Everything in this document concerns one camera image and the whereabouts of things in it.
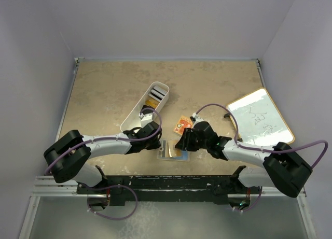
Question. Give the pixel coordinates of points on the black card in tray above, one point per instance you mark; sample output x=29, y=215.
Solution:
x=147, y=110

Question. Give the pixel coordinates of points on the white credit card stack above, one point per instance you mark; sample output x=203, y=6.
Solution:
x=157, y=93

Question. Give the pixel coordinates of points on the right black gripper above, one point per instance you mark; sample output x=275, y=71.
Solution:
x=184, y=143

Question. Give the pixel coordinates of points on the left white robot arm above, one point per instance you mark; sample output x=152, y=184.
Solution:
x=67, y=158

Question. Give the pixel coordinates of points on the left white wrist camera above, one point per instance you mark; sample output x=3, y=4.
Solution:
x=145, y=119

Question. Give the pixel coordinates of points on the yellow framed whiteboard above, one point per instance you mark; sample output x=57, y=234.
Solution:
x=259, y=121

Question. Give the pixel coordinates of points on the white oblong plastic tray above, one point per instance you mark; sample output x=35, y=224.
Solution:
x=132, y=120

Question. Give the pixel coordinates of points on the orange spiral notebook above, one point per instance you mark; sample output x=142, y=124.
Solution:
x=183, y=123

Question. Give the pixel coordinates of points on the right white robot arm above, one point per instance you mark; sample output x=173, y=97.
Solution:
x=288, y=172

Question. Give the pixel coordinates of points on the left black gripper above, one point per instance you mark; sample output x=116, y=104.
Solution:
x=155, y=145

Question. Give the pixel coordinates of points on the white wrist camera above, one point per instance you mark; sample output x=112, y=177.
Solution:
x=145, y=119
x=195, y=118

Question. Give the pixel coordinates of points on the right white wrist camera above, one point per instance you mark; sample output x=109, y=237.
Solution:
x=195, y=118

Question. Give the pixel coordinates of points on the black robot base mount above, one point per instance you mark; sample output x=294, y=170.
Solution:
x=160, y=188

